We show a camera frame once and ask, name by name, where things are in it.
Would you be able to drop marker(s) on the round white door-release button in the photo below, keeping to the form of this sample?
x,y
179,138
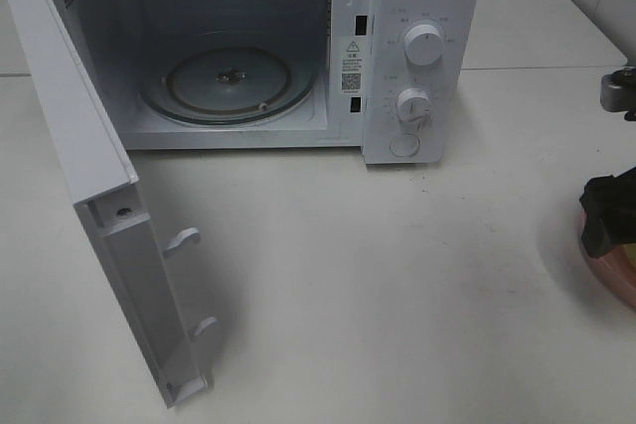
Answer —
x,y
405,145

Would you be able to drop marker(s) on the white microwave door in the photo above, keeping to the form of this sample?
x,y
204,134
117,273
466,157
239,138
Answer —
x,y
103,186

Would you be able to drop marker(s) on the pink round plate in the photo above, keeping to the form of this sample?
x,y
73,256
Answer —
x,y
611,275

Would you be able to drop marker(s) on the white warning label sticker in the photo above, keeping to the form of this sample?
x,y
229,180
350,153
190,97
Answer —
x,y
353,56

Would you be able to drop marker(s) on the lower white microwave knob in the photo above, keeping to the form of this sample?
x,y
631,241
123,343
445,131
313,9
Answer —
x,y
413,108

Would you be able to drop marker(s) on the white microwave knob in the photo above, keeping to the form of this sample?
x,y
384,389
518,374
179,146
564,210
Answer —
x,y
423,43
413,108

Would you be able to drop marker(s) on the white microwave oven body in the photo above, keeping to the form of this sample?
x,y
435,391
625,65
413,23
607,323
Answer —
x,y
122,35

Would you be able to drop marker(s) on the upper white microwave knob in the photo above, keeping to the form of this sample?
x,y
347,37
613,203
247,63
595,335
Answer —
x,y
423,43

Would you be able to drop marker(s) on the black-sleeved right robot arm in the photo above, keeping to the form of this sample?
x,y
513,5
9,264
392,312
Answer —
x,y
608,202

